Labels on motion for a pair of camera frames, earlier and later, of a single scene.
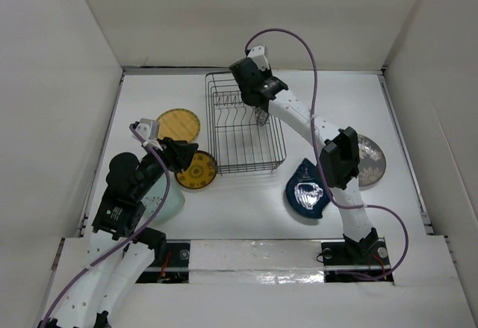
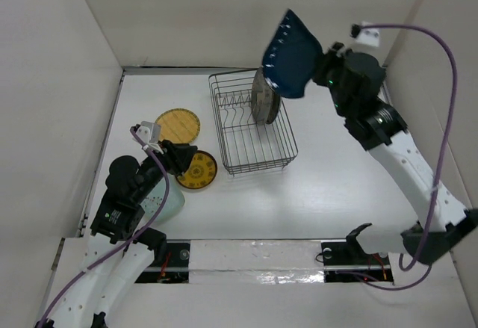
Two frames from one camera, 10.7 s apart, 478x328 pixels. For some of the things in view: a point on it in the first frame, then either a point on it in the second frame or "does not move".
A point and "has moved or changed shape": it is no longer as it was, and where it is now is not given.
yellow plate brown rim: [200, 172] does not move
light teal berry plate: [173, 202] does not move
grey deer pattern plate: [372, 163] has moved or changed shape
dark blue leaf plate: [307, 191] → [292, 57]
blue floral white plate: [261, 115] has moved or changed shape
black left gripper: [178, 153] does not move
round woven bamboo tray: [178, 124] does not move
